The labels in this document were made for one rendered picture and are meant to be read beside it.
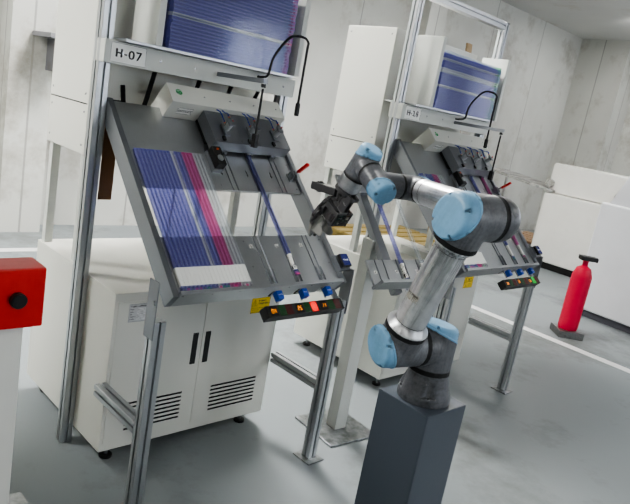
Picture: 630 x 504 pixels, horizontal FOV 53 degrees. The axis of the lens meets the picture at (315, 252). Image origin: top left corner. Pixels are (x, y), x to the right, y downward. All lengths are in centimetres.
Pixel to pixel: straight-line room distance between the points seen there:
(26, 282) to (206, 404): 99
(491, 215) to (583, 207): 588
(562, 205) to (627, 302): 212
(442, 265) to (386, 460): 64
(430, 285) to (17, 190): 401
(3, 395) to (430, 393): 113
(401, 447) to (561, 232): 581
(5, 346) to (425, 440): 113
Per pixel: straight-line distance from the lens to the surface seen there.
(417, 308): 163
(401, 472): 189
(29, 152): 516
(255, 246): 208
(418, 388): 182
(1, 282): 173
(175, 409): 241
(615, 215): 568
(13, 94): 507
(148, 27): 220
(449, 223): 150
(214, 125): 224
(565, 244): 746
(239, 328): 243
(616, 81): 1071
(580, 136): 1078
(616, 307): 569
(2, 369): 184
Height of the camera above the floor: 129
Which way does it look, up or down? 13 degrees down
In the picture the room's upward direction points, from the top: 10 degrees clockwise
